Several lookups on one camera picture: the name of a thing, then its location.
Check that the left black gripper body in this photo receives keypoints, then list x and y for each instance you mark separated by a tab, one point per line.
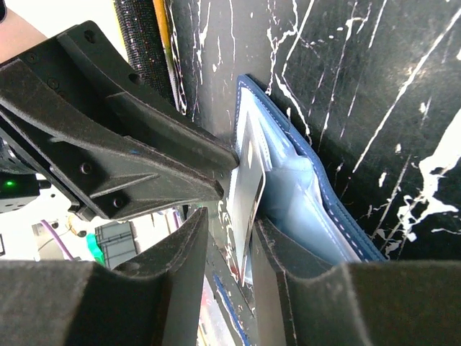
47	117

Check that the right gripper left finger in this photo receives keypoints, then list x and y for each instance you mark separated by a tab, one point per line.
152	299

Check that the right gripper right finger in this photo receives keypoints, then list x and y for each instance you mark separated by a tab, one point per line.
303	300

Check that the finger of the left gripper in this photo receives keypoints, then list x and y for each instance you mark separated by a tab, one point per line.
146	115
131	179

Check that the navy blue card holder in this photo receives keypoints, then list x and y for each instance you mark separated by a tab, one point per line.
298	197

